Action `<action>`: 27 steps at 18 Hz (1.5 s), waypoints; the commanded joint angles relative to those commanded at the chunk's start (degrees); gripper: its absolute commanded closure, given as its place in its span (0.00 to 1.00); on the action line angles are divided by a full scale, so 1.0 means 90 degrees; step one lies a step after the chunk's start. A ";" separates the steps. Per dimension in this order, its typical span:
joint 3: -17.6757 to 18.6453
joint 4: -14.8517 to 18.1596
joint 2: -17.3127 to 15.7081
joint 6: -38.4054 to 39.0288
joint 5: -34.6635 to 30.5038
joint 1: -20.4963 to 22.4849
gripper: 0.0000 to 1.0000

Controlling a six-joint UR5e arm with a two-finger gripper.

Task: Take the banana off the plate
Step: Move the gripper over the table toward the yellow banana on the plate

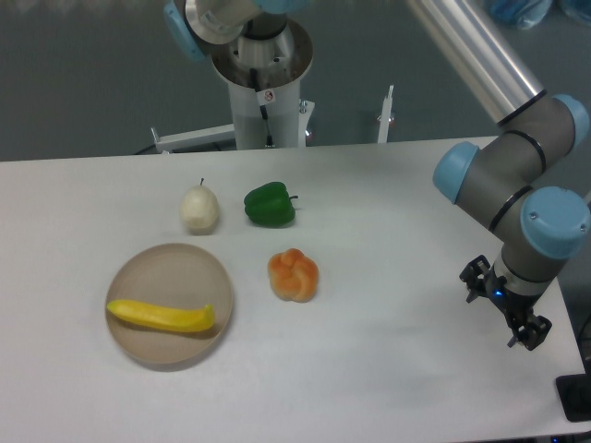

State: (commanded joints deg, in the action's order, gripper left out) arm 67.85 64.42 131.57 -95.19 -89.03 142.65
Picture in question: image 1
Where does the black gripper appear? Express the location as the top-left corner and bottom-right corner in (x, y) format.
(459, 255), (552, 351)

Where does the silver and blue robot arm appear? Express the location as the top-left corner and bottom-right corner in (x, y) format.
(163, 1), (590, 350)

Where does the yellow toy banana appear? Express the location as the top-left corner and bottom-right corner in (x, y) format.
(106, 299), (216, 333)

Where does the beige round plate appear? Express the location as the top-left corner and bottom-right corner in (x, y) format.
(105, 244), (234, 370)

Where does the black device at edge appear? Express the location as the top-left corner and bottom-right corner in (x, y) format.
(555, 374), (590, 423)

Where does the orange knotted bread roll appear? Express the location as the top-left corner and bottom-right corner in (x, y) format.
(267, 248), (320, 303)

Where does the green toy bell pepper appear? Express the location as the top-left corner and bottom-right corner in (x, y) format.
(243, 182), (297, 227)

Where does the blue plastic bag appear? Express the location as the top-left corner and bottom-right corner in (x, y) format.
(483, 0), (590, 30)

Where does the white toy pear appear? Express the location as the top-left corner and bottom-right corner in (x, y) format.
(179, 178), (220, 235)

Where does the white upright bracket post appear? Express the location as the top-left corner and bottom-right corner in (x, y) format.
(377, 84), (395, 144)

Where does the white metal frame bracket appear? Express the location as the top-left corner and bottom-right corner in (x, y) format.
(151, 124), (235, 153)

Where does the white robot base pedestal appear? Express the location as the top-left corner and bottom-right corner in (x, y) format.
(212, 19), (313, 150)

